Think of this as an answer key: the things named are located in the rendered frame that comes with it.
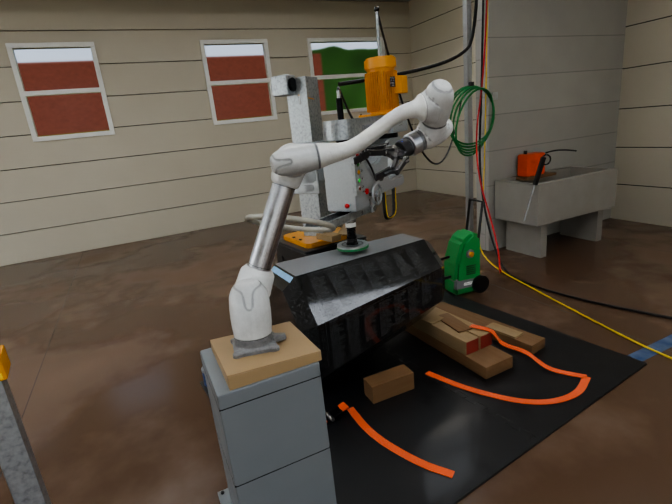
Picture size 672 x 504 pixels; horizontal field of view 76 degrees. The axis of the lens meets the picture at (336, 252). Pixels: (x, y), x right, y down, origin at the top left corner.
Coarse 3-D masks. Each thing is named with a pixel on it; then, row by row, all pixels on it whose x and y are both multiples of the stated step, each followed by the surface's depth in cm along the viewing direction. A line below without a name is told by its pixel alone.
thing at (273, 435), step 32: (224, 384) 160; (256, 384) 159; (288, 384) 165; (320, 384) 171; (224, 416) 156; (256, 416) 162; (288, 416) 168; (320, 416) 174; (224, 448) 173; (256, 448) 165; (288, 448) 171; (320, 448) 178; (256, 480) 168; (288, 480) 174; (320, 480) 181
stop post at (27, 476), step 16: (0, 352) 140; (0, 368) 137; (0, 384) 140; (0, 400) 140; (0, 416) 141; (16, 416) 146; (0, 432) 142; (16, 432) 144; (0, 448) 143; (16, 448) 145; (0, 464) 144; (16, 464) 146; (32, 464) 149; (16, 480) 147; (32, 480) 150; (16, 496) 148; (32, 496) 151; (48, 496) 160
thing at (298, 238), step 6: (336, 228) 390; (288, 234) 386; (294, 234) 384; (300, 234) 382; (288, 240) 377; (294, 240) 366; (300, 240) 361; (306, 240) 359; (312, 240) 357; (318, 240) 356; (306, 246) 350; (312, 246) 349; (318, 246) 352
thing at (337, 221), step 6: (360, 210) 290; (366, 210) 298; (330, 216) 279; (336, 216) 285; (342, 216) 270; (348, 216) 276; (354, 216) 284; (330, 222) 258; (336, 222) 264; (342, 222) 270
